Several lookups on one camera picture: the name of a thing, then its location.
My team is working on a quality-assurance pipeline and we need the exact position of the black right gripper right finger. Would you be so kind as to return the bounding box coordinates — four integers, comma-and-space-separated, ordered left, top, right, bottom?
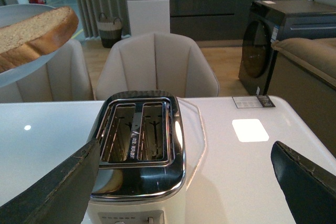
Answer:
270, 141, 335, 223

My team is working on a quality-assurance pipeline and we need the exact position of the beige sofa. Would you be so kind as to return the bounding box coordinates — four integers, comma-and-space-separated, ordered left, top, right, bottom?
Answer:
267, 38, 335, 155

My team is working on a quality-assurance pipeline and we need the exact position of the info card on table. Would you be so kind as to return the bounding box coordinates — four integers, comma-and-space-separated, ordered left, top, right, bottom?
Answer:
232, 95, 276, 109

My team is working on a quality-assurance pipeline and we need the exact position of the light blue plate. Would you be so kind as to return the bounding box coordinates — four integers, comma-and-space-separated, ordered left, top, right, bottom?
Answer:
0, 3, 60, 88

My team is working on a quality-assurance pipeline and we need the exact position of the woven laundry basket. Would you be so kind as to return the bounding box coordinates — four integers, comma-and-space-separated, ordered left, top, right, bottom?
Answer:
97, 12, 123, 48

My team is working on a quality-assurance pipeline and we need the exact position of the white chrome two-slot toaster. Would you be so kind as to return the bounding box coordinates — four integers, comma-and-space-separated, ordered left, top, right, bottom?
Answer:
87, 90, 186, 223

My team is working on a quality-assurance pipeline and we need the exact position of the white tall cabinet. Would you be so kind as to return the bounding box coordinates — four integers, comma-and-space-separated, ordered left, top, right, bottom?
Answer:
127, 0, 170, 36

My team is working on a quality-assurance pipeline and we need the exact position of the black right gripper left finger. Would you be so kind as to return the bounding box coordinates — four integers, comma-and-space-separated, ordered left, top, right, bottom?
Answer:
1, 139, 100, 223

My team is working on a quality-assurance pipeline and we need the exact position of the dark front-load washing machine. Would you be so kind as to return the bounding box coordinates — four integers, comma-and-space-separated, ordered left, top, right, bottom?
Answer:
238, 0, 336, 96

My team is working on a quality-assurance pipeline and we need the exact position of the beige chair left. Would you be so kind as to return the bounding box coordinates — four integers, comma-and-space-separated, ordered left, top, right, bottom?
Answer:
1, 39, 94, 103

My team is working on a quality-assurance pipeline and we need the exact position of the bread slice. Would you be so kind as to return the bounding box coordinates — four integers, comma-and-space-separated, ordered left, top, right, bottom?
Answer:
1, 6, 79, 72

